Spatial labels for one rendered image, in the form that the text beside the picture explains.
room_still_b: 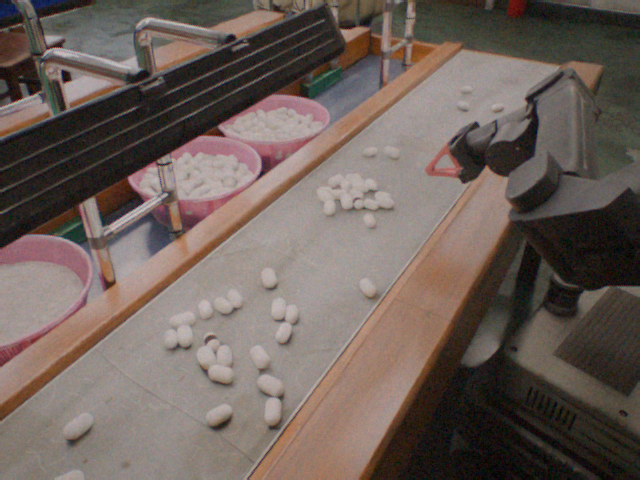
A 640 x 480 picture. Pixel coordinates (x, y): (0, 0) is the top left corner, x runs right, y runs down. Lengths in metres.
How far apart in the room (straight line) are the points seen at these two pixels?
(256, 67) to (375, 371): 0.42
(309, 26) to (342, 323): 0.43
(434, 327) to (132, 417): 0.41
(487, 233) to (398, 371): 0.36
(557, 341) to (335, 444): 0.70
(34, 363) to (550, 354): 0.92
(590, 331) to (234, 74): 0.92
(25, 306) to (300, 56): 0.56
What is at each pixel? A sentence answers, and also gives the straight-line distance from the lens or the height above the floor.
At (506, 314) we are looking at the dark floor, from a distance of 2.03.
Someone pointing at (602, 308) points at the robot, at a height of 0.48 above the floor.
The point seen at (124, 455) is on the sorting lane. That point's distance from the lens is 0.74.
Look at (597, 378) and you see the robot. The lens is 1.24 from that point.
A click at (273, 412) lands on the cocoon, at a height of 0.76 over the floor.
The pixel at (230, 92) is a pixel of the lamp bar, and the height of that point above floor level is 1.07.
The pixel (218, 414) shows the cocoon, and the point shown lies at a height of 0.76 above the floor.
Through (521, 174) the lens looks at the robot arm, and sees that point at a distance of 0.54.
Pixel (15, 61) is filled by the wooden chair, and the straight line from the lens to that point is 3.00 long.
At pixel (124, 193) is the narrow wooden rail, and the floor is 0.70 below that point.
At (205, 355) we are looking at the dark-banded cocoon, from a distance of 0.78.
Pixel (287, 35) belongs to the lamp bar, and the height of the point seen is 1.10.
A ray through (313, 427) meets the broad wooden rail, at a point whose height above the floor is 0.77.
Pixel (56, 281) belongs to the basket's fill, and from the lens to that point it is 1.02.
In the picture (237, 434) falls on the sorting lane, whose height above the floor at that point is 0.74.
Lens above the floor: 1.33
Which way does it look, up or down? 36 degrees down
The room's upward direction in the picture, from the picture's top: straight up
